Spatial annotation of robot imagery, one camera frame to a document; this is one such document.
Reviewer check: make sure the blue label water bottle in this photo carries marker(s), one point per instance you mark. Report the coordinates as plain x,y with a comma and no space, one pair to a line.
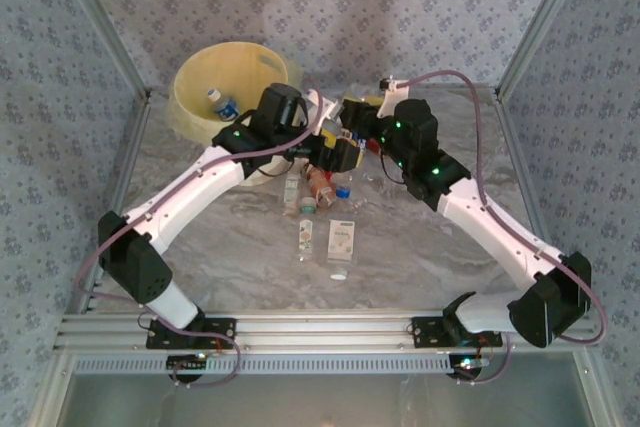
356,138

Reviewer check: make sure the large red orange bottle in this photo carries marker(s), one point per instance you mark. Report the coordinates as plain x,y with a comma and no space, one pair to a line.
373,147

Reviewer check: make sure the blue bottle cap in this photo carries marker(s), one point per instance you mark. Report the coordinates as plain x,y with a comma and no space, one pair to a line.
343,192

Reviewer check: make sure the brown tea bottle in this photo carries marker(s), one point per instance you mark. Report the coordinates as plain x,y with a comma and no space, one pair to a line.
320,187

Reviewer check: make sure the red label clear bottle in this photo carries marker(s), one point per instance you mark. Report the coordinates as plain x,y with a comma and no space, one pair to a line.
361,204

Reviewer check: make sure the small blue label bottle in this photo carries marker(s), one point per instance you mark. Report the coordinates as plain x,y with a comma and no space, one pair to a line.
225,107

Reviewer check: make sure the square white label bottle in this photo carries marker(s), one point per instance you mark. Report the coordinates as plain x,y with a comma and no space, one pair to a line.
340,242

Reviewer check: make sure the white label bottle green cap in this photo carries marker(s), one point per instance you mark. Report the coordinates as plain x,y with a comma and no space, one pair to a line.
306,237

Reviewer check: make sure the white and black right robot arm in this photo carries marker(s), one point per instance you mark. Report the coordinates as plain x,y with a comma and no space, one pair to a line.
480,229

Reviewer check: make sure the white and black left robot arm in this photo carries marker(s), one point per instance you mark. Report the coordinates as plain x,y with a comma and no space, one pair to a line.
200,189

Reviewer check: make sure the yellow plastic bucket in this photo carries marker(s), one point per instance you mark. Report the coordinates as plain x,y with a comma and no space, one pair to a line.
200,77

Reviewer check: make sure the black controller board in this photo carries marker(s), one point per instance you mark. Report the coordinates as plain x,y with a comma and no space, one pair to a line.
456,361
182,361

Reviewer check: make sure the grey metal panel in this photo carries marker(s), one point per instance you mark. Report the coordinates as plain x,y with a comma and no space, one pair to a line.
325,404

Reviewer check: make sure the aluminium frame post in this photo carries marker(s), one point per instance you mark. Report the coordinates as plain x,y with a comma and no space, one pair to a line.
542,22
106,22

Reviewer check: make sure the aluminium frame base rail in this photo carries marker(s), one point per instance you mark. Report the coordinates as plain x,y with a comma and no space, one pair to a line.
325,329

